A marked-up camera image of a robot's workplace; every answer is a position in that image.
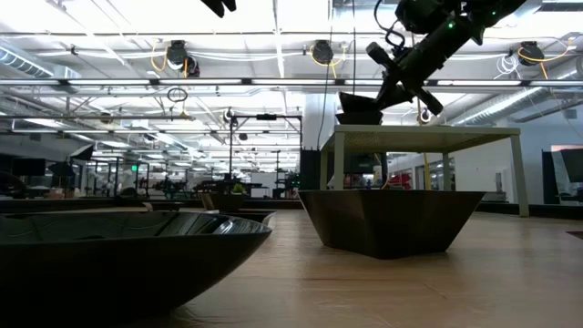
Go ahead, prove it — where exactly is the yellow hanging cable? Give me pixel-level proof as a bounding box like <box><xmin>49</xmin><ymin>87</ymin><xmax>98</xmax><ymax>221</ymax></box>
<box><xmin>414</xmin><ymin>96</ymin><xmax>433</xmax><ymax>191</ymax></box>

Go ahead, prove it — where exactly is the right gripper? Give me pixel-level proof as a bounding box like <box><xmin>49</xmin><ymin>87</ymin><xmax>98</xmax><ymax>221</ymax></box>
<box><xmin>363</xmin><ymin>20</ymin><xmax>479</xmax><ymax>116</ymax></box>

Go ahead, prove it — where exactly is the pale green perforated metal stand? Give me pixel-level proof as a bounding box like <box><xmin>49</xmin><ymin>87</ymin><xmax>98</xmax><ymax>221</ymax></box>
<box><xmin>318</xmin><ymin>124</ymin><xmax>531</xmax><ymax>218</ymax></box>

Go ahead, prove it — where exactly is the red background object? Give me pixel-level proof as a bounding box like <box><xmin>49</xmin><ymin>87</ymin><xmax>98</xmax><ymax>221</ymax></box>
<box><xmin>391</xmin><ymin>172</ymin><xmax>414</xmax><ymax>190</ymax></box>

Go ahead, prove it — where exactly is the black small square plate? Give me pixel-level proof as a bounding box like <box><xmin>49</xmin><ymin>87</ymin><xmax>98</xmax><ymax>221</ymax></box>
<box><xmin>149</xmin><ymin>200</ymin><xmax>184</xmax><ymax>212</ymax></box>

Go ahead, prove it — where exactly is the black ceiling cable reel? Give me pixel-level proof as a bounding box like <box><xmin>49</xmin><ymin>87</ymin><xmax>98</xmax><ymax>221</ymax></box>
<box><xmin>164</xmin><ymin>39</ymin><xmax>201</xmax><ymax>78</ymax></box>
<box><xmin>517</xmin><ymin>40</ymin><xmax>547</xmax><ymax>67</ymax></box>
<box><xmin>311</xmin><ymin>39</ymin><xmax>335</xmax><ymax>67</ymax></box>

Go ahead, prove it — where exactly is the black wavy square plate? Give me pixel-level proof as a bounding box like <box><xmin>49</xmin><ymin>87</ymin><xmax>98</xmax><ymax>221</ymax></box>
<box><xmin>334</xmin><ymin>111</ymin><xmax>384</xmax><ymax>126</ymax></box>
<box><xmin>199</xmin><ymin>191</ymin><xmax>251</xmax><ymax>212</ymax></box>
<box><xmin>338</xmin><ymin>91</ymin><xmax>384</xmax><ymax>114</ymax></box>
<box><xmin>298</xmin><ymin>190</ymin><xmax>485</xmax><ymax>261</ymax></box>

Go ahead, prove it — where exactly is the dark background screen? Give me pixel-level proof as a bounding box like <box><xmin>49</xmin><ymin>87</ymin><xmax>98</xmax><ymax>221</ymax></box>
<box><xmin>558</xmin><ymin>146</ymin><xmax>583</xmax><ymax>184</ymax></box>

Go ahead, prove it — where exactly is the black background panel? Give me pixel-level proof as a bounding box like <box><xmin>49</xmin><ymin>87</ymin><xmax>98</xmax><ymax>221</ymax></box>
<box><xmin>541</xmin><ymin>149</ymin><xmax>560</xmax><ymax>205</ymax></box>

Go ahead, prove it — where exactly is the black hanging cable loop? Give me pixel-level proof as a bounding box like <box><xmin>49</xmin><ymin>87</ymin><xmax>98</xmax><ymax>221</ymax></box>
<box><xmin>167</xmin><ymin>86</ymin><xmax>189</xmax><ymax>104</ymax></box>

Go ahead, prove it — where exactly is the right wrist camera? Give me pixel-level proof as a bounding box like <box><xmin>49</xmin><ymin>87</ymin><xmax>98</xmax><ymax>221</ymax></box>
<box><xmin>394</xmin><ymin>0</ymin><xmax>450</xmax><ymax>34</ymax></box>

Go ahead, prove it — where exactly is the black background cabinet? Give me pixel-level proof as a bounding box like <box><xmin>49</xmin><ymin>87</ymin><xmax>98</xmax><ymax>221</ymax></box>
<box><xmin>299</xmin><ymin>149</ymin><xmax>322</xmax><ymax>191</ymax></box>

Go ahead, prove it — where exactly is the black background gantry frame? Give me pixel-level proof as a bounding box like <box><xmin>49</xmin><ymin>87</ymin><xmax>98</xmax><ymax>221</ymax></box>
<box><xmin>229</xmin><ymin>113</ymin><xmax>303</xmax><ymax>200</ymax></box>

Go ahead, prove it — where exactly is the black round mini plate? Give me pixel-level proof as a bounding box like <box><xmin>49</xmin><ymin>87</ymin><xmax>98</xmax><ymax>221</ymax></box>
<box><xmin>0</xmin><ymin>210</ymin><xmax>273</xmax><ymax>328</ymax></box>

